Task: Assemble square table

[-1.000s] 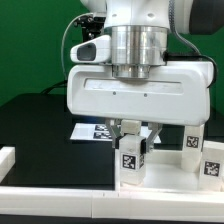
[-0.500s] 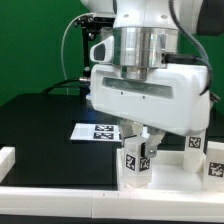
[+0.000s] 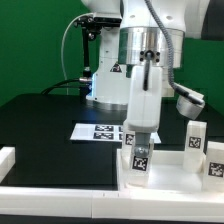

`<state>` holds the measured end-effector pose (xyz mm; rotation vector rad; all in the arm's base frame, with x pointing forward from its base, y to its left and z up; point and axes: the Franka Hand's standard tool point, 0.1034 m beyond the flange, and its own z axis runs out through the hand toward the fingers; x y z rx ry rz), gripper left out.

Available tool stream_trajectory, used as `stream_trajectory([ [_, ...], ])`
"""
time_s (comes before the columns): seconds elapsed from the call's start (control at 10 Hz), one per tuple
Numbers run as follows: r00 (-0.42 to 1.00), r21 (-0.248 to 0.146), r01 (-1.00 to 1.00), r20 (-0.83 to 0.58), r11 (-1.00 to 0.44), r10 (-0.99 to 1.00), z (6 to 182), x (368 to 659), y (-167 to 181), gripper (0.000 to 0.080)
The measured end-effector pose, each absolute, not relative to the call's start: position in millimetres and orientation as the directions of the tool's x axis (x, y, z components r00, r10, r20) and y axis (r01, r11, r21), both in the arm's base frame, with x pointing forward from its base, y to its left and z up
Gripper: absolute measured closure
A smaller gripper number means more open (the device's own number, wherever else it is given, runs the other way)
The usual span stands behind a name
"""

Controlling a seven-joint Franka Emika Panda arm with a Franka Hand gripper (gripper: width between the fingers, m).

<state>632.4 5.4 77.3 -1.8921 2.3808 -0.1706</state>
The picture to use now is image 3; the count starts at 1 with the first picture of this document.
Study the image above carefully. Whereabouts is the white marker sheet with tags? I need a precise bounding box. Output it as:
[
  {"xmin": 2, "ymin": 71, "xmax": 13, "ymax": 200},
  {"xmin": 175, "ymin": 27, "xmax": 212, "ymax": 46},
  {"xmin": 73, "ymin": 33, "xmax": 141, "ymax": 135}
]
[{"xmin": 69, "ymin": 122, "xmax": 162, "ymax": 145}]

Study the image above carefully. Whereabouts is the white left fence bar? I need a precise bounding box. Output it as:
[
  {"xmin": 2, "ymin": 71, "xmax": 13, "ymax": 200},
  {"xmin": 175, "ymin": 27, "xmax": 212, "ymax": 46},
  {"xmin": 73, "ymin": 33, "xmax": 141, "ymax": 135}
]
[{"xmin": 0, "ymin": 147, "xmax": 15, "ymax": 183}]

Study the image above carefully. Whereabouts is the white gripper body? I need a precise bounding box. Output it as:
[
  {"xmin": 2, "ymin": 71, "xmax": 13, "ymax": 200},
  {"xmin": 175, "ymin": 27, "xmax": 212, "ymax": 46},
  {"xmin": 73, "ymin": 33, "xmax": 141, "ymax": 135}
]
[{"xmin": 126, "ymin": 66, "xmax": 162, "ymax": 133}]

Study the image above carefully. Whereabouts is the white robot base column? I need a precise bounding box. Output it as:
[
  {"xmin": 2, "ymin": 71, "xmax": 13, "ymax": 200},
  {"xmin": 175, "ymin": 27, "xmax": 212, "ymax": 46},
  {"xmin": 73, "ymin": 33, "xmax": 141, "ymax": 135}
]
[{"xmin": 81, "ymin": 0, "xmax": 130, "ymax": 110}]

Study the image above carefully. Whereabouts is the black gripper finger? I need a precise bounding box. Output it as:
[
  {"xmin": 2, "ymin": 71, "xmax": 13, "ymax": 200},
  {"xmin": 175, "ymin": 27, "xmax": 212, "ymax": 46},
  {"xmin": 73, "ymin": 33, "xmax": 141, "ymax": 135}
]
[{"xmin": 134, "ymin": 132, "xmax": 151, "ymax": 156}]

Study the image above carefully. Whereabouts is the grey camera cable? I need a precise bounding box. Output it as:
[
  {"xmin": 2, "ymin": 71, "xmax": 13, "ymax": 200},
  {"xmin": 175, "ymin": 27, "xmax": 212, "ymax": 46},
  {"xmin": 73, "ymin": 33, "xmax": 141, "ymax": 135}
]
[{"xmin": 60, "ymin": 12, "xmax": 94, "ymax": 96}]

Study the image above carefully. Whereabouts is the black cable on table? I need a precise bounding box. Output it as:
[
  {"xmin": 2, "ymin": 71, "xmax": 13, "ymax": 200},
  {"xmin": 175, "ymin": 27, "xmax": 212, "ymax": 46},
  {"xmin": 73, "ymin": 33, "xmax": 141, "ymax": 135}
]
[{"xmin": 40, "ymin": 79, "xmax": 88, "ymax": 96}]

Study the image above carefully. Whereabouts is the white fence bar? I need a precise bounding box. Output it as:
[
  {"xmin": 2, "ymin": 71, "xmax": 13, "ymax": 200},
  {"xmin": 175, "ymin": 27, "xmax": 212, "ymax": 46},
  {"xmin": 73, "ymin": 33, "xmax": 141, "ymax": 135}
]
[
  {"xmin": 0, "ymin": 187, "xmax": 224, "ymax": 223},
  {"xmin": 0, "ymin": 147, "xmax": 15, "ymax": 183}
]

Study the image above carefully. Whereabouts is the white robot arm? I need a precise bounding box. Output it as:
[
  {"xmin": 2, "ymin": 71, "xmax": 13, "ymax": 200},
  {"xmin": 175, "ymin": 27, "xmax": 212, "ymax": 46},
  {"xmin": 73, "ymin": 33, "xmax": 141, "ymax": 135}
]
[{"xmin": 118, "ymin": 0, "xmax": 224, "ymax": 158}]

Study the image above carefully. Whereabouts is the white front fence bar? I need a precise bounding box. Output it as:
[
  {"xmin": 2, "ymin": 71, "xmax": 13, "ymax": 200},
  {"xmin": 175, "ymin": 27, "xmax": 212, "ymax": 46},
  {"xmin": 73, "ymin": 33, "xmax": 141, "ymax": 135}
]
[{"xmin": 0, "ymin": 187, "xmax": 224, "ymax": 223}]

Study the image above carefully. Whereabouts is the grey camera on black stand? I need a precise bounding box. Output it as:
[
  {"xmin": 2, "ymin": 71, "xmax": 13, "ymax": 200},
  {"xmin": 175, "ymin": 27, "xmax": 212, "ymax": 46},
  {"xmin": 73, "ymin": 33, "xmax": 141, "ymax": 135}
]
[{"xmin": 74, "ymin": 13, "xmax": 121, "ymax": 97}]

